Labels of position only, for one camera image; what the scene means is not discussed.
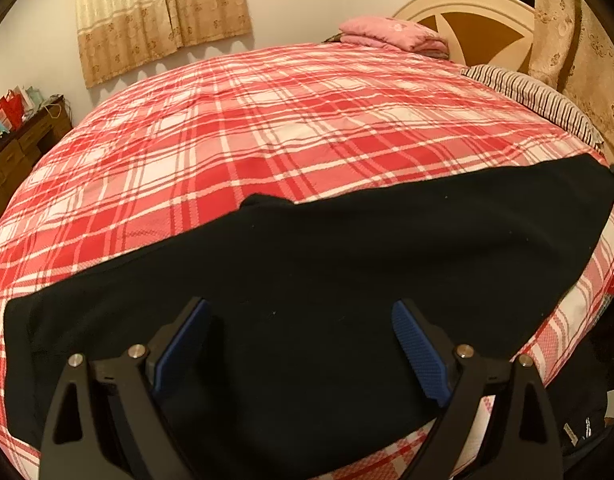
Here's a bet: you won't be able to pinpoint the cream wooden headboard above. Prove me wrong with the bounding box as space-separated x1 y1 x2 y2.
391 0 538 76

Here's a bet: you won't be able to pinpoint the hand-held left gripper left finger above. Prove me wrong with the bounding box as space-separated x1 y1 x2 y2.
37 297 210 480

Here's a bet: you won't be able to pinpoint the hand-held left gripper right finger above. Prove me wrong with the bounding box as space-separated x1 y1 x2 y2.
391 299 562 480

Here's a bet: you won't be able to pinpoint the black pants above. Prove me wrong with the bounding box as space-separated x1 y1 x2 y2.
2 152 614 480

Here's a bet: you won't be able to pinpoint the beige window curtain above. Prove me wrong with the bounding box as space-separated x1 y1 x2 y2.
74 0 252 90

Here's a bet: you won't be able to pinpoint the large floral beige curtain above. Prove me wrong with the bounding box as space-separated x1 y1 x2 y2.
435 0 614 161

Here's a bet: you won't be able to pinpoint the red gift bag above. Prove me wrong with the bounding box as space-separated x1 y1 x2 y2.
0 89 25 131

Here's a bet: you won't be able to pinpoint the striped pillow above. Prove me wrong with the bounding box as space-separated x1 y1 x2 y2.
459 64 605 150

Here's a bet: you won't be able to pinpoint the pink folded blanket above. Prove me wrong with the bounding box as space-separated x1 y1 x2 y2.
337 16 448 57

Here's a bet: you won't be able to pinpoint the black bag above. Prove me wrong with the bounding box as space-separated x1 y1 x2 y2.
547 360 614 461

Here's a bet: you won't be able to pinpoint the teal and white bag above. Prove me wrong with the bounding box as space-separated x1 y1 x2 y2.
23 85 45 113

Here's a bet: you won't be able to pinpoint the brown wooden desk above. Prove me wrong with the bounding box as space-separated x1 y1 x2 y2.
0 95 74 226

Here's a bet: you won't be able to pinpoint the bed with red plaid sheet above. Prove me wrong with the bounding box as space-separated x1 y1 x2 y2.
0 40 614 480

